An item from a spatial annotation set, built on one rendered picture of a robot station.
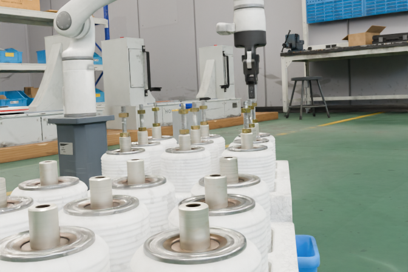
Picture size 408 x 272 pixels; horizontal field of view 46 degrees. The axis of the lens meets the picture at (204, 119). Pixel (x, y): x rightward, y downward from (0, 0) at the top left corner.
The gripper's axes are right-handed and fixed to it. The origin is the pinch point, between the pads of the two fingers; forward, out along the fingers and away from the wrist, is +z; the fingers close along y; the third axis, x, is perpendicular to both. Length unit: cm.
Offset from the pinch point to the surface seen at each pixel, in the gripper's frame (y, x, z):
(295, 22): 539, -23, -85
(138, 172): -56, 10, 9
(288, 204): -31.2, -7.7, 18.6
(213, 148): -14.4, 7.4, 11.0
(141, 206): -66, 7, 10
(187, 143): -24.5, 10.6, 8.6
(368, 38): 449, -99, -50
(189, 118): 13.5, 18.2, 6.2
